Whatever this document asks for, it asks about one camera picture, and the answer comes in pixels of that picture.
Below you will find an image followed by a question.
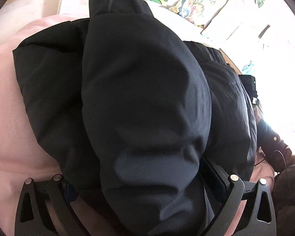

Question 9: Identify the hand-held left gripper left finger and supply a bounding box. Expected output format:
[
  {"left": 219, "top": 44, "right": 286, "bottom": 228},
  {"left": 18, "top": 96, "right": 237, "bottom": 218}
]
[{"left": 14, "top": 174, "right": 89, "bottom": 236}]

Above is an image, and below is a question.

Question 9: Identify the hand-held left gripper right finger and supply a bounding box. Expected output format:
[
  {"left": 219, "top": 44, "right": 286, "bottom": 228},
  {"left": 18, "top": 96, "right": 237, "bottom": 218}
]
[{"left": 200, "top": 157, "right": 277, "bottom": 236}]

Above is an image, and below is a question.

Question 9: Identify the dark navy jacket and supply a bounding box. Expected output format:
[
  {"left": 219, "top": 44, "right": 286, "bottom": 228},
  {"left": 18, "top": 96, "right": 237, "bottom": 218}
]
[{"left": 12, "top": 0, "right": 259, "bottom": 236}]

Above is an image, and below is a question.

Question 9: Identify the person's right forearm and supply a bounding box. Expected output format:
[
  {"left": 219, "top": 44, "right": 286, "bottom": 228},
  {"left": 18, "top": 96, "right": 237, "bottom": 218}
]
[{"left": 256, "top": 117, "right": 295, "bottom": 176}]

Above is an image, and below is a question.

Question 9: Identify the cartoon printed white cloth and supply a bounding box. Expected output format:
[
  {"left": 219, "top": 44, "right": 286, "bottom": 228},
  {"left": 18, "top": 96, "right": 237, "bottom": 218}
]
[{"left": 201, "top": 0, "right": 277, "bottom": 45}]

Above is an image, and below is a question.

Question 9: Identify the person's brown clothing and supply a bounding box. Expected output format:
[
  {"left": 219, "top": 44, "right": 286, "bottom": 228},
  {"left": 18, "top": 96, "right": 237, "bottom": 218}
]
[{"left": 270, "top": 155, "right": 295, "bottom": 236}]

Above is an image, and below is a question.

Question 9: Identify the pink blanket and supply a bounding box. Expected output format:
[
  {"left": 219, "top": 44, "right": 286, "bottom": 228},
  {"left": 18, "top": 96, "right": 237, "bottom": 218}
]
[{"left": 0, "top": 13, "right": 274, "bottom": 236}]

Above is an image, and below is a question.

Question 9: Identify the white bed sheet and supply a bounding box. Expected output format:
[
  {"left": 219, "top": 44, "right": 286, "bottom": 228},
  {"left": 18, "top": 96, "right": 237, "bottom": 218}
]
[{"left": 145, "top": 1, "right": 220, "bottom": 51}]

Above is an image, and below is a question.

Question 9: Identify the black cable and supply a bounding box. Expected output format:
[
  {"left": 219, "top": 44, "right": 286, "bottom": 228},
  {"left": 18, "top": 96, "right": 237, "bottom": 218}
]
[{"left": 257, "top": 149, "right": 287, "bottom": 171}]

